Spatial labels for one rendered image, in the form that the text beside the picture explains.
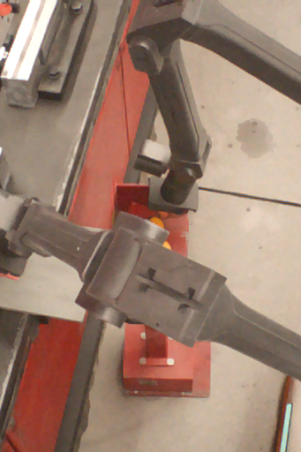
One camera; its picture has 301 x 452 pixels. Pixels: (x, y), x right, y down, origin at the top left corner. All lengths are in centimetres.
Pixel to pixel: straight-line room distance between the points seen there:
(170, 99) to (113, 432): 125
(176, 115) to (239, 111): 152
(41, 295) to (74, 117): 49
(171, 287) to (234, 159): 198
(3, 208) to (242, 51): 42
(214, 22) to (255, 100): 177
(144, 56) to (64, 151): 56
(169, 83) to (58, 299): 41
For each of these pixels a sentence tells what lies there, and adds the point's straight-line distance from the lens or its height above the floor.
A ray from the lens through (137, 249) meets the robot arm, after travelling 78.
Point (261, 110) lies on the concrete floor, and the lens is 286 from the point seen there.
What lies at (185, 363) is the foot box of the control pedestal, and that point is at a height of 12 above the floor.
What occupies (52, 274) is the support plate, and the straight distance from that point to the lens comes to 139.
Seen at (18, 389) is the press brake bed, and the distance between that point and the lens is 155.
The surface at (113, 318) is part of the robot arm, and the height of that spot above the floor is 150.
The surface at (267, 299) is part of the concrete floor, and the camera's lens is 247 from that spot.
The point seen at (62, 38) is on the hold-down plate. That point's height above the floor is 90.
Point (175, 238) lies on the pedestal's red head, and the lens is 166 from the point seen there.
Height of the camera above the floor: 222
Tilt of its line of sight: 59 degrees down
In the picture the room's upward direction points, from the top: 3 degrees counter-clockwise
